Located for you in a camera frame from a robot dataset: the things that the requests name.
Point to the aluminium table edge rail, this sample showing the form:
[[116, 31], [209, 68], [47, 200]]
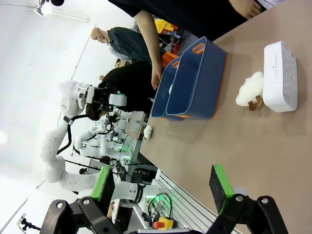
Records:
[[182, 195]]

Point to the person's black shirt torso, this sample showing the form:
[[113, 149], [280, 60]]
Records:
[[185, 17]]

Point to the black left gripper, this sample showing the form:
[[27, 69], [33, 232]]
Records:
[[101, 97]]

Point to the red yellow emergency stop button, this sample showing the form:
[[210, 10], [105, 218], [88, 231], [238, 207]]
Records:
[[162, 223]]

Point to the bystander in black shirt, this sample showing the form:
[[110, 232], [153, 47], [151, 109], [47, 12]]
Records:
[[129, 85]]

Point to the small white plush toy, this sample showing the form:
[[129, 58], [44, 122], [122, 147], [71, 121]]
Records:
[[148, 132]]

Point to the person's right hand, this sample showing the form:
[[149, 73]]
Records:
[[156, 79]]

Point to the clear plastic storage box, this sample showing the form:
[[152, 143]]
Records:
[[137, 122]]

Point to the white object inside small basket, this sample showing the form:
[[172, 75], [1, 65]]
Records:
[[171, 89]]

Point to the white background robot arms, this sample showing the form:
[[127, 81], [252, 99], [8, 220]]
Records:
[[97, 143]]

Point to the bystander in dark denim shirt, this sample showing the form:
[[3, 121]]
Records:
[[124, 44]]

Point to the person's right forearm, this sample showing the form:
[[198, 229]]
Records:
[[148, 41]]

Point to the white rectangular digital clock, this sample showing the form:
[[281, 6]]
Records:
[[278, 78]]

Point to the yellow orange background clutter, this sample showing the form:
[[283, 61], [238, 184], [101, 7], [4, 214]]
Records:
[[168, 36]]

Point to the overhead black camera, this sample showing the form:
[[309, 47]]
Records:
[[52, 3]]

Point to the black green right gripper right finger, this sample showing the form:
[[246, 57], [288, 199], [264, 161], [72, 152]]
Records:
[[220, 187]]

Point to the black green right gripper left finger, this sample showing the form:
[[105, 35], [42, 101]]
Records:
[[101, 185]]

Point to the person's left hand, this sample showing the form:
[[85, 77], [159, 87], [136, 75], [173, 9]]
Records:
[[247, 7]]

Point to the white sheep plush toy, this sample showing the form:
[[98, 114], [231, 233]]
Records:
[[251, 89]]

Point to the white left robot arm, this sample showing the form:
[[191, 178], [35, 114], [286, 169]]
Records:
[[63, 151]]

